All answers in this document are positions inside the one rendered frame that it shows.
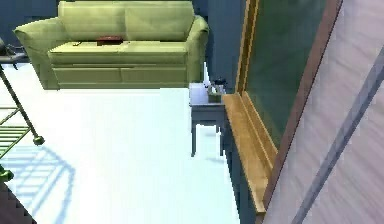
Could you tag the grey side table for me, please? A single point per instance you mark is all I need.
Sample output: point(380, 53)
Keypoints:
point(207, 111)

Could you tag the white box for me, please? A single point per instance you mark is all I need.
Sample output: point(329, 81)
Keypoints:
point(198, 93)

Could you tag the small green plant pot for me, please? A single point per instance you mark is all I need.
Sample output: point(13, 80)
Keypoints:
point(215, 93)

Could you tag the green two-seat sofa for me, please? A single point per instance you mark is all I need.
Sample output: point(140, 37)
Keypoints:
point(153, 53)

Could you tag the wooden framed window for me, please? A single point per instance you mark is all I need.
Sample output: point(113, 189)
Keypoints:
point(283, 66)

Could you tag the dark red box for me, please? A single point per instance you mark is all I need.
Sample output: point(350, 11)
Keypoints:
point(109, 40)

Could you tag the pale window curtain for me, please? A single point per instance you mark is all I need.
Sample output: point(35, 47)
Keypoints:
point(336, 133)

